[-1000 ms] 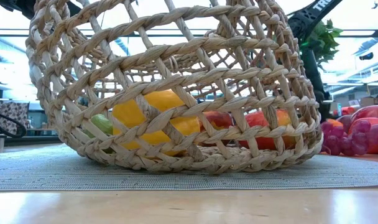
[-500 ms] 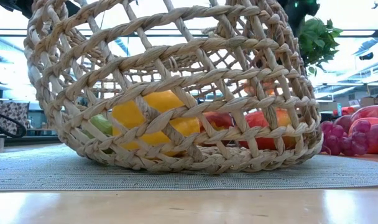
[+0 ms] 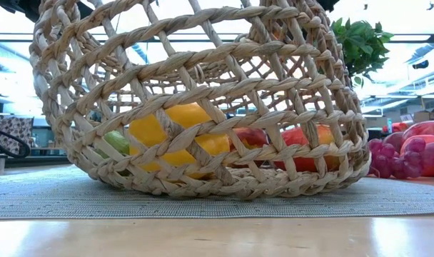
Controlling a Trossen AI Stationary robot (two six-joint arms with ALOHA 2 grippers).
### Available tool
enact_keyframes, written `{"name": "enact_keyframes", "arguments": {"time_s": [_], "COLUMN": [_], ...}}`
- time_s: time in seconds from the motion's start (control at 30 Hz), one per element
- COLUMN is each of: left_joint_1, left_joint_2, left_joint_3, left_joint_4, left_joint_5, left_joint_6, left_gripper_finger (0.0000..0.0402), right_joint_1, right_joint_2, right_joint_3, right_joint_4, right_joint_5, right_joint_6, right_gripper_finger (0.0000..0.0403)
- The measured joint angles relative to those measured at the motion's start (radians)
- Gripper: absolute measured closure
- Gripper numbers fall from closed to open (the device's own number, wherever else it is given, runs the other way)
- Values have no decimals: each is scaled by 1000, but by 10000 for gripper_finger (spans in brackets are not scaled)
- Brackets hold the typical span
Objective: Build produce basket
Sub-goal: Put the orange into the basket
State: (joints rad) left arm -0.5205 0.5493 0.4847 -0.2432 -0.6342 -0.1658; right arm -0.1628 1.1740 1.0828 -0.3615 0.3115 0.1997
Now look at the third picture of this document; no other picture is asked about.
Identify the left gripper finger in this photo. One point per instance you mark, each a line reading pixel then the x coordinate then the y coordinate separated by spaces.
pixel 24 7

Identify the red and yellow apple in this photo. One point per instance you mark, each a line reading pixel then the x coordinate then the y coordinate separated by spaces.
pixel 251 137

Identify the green cucumber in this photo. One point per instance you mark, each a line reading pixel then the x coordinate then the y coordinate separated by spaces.
pixel 117 141

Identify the purple grape bunch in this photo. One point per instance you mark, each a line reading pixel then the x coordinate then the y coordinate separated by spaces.
pixel 384 160

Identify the yellow bell pepper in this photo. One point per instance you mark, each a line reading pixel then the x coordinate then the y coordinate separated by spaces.
pixel 188 114

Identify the green plant in black pot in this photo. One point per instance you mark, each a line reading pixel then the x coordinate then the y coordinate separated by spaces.
pixel 363 46

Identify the patterned fabric bag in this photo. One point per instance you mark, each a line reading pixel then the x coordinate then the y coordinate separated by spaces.
pixel 15 132

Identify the red plastic container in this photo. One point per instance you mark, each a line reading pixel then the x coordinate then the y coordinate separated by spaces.
pixel 399 127

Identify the cardboard box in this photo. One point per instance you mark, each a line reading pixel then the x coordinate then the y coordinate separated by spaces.
pixel 422 116

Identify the grey woven placemat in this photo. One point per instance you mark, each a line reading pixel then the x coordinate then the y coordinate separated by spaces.
pixel 42 200

